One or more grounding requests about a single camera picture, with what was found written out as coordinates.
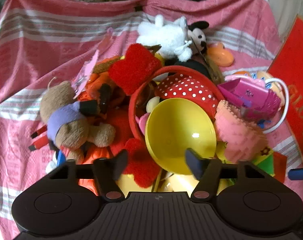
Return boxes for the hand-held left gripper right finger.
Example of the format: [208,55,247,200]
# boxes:
[185,148,268,202]

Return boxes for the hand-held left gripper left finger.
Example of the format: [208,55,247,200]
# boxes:
[45,150,128,202]

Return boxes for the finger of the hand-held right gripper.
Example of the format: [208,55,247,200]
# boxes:
[289,168,303,181]

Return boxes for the yellow plastic bowl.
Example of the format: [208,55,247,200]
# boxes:
[145,98,217,175]

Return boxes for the pink toy purse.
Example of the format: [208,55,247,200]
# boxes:
[218,77,282,120]

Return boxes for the red container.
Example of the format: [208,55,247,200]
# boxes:
[267,15,303,168]

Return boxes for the red fuzzy plush toy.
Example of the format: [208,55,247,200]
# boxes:
[106,107,163,188]

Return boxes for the yellow plastic toy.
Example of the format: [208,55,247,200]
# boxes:
[121,172,229,196]

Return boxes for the pink knitted plush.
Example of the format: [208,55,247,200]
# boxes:
[214,99,267,163]

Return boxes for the brown teddy bear purple shirt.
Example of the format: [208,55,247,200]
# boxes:
[39,77,117,163]

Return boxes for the red polka dot bow headband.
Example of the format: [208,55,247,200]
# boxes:
[128,65,223,140]

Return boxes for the red crayon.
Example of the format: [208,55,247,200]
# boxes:
[30,125,48,139]
[28,135,51,152]

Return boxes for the orange plush toy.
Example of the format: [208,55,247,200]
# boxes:
[76,57,132,120]

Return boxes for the red fuzzy plush block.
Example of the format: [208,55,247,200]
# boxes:
[109,44,163,95]

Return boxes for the pink paper card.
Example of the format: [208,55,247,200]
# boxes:
[74,50,100,93]

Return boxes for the pastel plastic toy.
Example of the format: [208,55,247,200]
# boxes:
[227,70,285,99]

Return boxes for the orange plastic egg toy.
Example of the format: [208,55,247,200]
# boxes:
[207,44,235,67]

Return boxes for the black and white mouse plush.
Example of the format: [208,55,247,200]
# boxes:
[187,21,210,55]

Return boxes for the white fluffy plush toy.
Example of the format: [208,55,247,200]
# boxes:
[136,15,193,62]

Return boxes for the pink striped blanket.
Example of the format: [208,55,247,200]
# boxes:
[0,0,302,240]

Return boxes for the white curtain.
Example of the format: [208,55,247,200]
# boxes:
[263,0,303,44]

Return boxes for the white ring cord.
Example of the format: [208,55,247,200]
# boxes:
[260,77,290,133]

